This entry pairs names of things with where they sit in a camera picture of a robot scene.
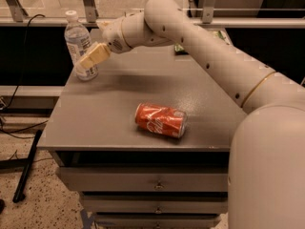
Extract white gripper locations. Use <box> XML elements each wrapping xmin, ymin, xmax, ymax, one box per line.
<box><xmin>76</xmin><ymin>17</ymin><xmax>132</xmax><ymax>70</ymax></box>

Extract clear plastic water bottle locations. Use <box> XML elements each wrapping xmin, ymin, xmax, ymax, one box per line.
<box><xmin>64</xmin><ymin>10</ymin><xmax>98</xmax><ymax>81</ymax></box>

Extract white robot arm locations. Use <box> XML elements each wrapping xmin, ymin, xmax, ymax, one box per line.
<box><xmin>77</xmin><ymin>0</ymin><xmax>305</xmax><ymax>229</ymax></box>

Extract green chip bag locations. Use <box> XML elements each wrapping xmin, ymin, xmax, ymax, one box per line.
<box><xmin>174</xmin><ymin>30</ymin><xmax>232</xmax><ymax>55</ymax></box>

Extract red soda can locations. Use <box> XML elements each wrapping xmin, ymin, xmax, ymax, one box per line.
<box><xmin>134</xmin><ymin>103</ymin><xmax>187</xmax><ymax>138</ymax></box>

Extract grey drawer cabinet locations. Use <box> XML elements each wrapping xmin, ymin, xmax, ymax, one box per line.
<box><xmin>38</xmin><ymin>47</ymin><xmax>245</xmax><ymax>229</ymax></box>

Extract black stand leg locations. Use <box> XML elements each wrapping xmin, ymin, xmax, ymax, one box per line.
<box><xmin>0</xmin><ymin>130</ymin><xmax>42</xmax><ymax>203</ymax></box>

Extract metal railing frame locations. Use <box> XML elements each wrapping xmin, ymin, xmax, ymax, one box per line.
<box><xmin>0</xmin><ymin>0</ymin><xmax>305</xmax><ymax>29</ymax></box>

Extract black cable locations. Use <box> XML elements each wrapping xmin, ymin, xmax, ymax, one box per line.
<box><xmin>0</xmin><ymin>13</ymin><xmax>49</xmax><ymax>140</ymax></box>

